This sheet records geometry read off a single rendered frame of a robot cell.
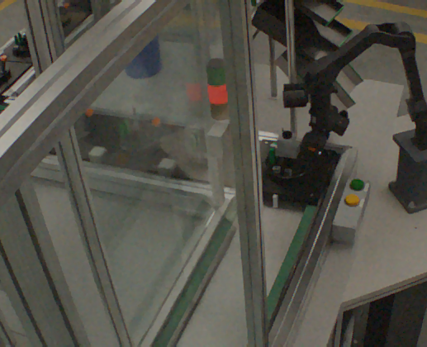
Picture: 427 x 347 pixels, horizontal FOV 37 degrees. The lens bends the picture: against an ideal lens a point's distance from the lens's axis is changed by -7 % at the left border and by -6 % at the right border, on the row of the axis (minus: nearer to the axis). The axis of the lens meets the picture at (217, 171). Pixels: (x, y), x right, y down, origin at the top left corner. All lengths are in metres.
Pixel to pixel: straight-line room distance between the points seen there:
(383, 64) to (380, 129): 2.18
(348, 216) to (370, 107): 0.71
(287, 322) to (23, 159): 1.22
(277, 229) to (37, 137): 1.47
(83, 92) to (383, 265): 1.47
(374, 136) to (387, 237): 0.49
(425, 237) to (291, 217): 0.40
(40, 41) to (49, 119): 0.58
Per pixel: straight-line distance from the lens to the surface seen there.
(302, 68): 2.14
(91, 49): 0.49
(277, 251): 1.80
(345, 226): 1.81
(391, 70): 4.43
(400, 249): 1.91
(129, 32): 0.52
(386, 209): 2.02
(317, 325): 1.71
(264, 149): 2.06
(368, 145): 2.26
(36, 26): 1.00
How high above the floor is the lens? 2.21
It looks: 39 degrees down
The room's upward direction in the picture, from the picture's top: 6 degrees counter-clockwise
